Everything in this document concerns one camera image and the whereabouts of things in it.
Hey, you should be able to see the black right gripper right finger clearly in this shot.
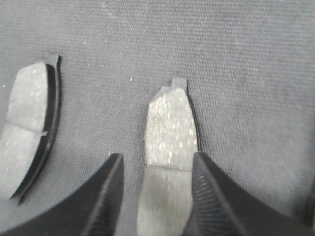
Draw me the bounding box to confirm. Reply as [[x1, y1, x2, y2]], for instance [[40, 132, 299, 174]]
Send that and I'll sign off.
[[184, 152, 315, 236]]

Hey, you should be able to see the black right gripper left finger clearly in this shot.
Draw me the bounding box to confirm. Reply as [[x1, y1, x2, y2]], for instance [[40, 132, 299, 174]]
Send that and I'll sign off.
[[2, 153, 124, 236]]

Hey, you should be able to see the grey brake pad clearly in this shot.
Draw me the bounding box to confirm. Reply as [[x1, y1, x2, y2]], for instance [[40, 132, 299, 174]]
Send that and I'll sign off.
[[137, 78, 199, 236], [0, 54, 61, 201]]

